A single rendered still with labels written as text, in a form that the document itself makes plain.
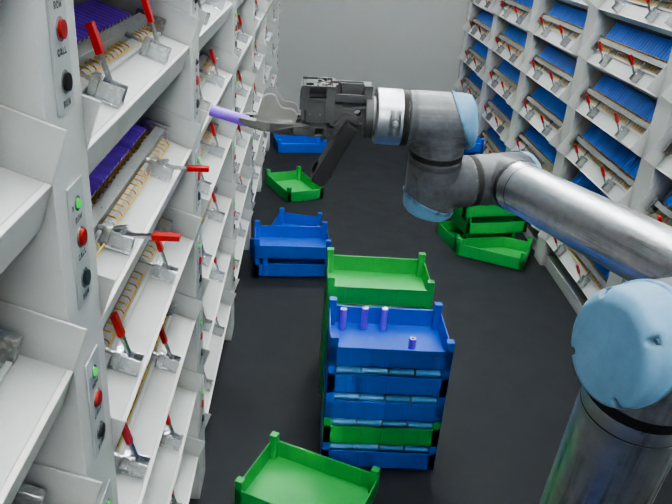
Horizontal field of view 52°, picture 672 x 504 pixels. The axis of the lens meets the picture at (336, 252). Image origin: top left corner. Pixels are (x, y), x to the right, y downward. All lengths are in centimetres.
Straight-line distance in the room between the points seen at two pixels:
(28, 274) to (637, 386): 55
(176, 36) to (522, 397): 152
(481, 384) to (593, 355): 155
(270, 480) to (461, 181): 98
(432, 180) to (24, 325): 69
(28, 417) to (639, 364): 53
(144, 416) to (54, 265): 60
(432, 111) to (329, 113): 16
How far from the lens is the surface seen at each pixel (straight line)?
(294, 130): 108
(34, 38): 59
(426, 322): 186
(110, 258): 88
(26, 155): 61
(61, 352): 69
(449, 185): 116
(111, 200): 97
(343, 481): 184
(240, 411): 204
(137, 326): 109
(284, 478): 184
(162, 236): 89
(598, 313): 71
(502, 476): 195
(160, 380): 129
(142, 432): 119
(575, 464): 82
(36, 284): 66
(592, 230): 97
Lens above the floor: 128
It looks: 26 degrees down
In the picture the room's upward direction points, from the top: 5 degrees clockwise
